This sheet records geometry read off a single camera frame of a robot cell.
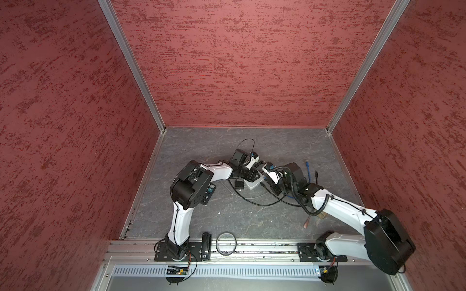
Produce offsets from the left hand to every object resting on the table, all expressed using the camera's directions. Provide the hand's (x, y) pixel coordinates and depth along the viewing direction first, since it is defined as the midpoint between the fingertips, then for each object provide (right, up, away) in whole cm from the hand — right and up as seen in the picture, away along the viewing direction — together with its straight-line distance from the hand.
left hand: (255, 177), depth 97 cm
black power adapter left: (-9, -3, -4) cm, 10 cm away
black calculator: (-25, -7, -7) cm, 27 cm away
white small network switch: (0, -2, -5) cm, 5 cm away
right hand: (+4, 0, -11) cm, 12 cm away
